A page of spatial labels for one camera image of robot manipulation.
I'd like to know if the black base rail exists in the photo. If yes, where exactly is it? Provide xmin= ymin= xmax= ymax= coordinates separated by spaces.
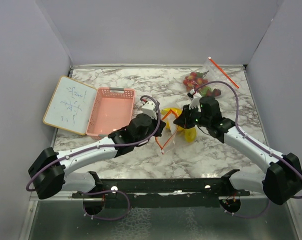
xmin=72 ymin=177 xmax=250 ymax=209

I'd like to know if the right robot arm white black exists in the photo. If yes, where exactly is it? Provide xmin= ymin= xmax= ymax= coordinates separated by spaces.
xmin=174 ymin=96 xmax=302 ymax=205

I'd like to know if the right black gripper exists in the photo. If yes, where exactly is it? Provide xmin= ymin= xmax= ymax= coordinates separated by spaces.
xmin=174 ymin=103 xmax=210 ymax=129

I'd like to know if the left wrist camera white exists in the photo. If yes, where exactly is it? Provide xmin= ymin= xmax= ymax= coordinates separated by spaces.
xmin=141 ymin=100 xmax=159 ymax=120

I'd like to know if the zip bag with yellow fruit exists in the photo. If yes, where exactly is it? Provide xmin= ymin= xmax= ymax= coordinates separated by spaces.
xmin=155 ymin=102 xmax=197 ymax=155

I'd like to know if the small whiteboard wooden frame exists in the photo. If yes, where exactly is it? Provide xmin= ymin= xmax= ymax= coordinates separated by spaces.
xmin=43 ymin=76 xmax=97 ymax=135

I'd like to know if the zip bag with berries grapes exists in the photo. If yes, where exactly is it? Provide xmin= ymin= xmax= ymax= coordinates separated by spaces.
xmin=180 ymin=56 xmax=239 ymax=98

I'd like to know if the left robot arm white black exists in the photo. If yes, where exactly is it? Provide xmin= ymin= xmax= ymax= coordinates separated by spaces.
xmin=28 ymin=113 xmax=166 ymax=200

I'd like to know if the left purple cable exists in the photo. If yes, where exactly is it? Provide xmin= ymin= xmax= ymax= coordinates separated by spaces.
xmin=25 ymin=95 xmax=163 ymax=221

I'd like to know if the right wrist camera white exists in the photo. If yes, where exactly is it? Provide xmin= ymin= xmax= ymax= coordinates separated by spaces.
xmin=187 ymin=89 xmax=202 ymax=109

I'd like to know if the aluminium frame rail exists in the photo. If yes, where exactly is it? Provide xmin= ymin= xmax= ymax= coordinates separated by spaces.
xmin=29 ymin=195 xmax=73 ymax=201

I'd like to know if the pink plastic basket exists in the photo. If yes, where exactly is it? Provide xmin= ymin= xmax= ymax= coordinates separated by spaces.
xmin=86 ymin=87 xmax=135 ymax=140

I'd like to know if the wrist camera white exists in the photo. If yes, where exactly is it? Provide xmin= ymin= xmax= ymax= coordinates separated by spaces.
xmin=187 ymin=89 xmax=202 ymax=109
xmin=141 ymin=100 xmax=159 ymax=120

